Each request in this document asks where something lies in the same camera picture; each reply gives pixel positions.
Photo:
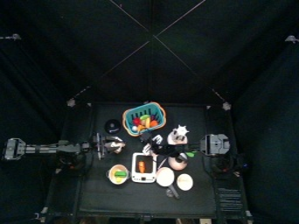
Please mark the white toy egg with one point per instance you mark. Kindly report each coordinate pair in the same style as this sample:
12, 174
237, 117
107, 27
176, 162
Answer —
135, 128

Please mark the yellow toy banana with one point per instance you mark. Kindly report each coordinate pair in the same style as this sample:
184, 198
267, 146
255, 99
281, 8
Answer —
147, 123

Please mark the small orange toy fruit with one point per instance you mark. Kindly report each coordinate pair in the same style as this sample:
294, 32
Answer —
154, 123

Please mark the black round disc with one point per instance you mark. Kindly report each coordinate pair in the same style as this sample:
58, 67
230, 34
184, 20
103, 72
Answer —
112, 126

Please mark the reddish orange toy fruit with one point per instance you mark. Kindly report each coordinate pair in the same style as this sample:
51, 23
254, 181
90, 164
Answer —
136, 121

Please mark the small green toy piece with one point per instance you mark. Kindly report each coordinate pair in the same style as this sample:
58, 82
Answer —
191, 154

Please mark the green toy vegetable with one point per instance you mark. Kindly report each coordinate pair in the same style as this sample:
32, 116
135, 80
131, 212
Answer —
144, 117

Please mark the green toy food piece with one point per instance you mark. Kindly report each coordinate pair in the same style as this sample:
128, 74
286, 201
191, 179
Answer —
120, 173

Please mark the orange toy carrot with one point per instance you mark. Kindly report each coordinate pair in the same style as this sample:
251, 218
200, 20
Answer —
142, 166

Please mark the yellow toy food piece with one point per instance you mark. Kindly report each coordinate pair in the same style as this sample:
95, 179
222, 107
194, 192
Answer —
118, 178

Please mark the white toy kitchen scale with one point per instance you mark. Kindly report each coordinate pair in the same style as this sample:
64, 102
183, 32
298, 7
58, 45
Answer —
143, 178

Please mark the round cream toy lid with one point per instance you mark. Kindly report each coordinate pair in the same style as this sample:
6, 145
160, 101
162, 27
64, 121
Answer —
184, 181

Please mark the white text sticker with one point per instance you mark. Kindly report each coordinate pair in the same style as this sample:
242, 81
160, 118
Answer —
230, 198

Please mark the metal frame corner clamp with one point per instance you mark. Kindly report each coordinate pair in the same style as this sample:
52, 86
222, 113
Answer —
71, 102
291, 38
14, 37
226, 105

